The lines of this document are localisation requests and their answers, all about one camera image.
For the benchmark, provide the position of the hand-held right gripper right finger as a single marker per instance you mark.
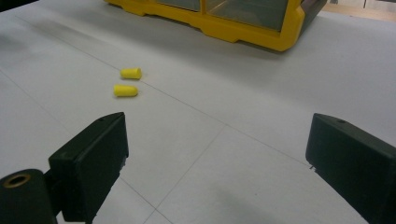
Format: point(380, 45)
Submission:
point(351, 155)

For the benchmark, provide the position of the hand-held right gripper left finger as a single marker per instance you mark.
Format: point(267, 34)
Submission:
point(93, 161)

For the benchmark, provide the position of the yellow drawer organizer cabinet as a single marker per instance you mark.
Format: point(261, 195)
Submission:
point(236, 21)

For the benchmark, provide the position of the yellow foam earplug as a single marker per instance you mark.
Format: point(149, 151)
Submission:
point(131, 73)
point(125, 90)

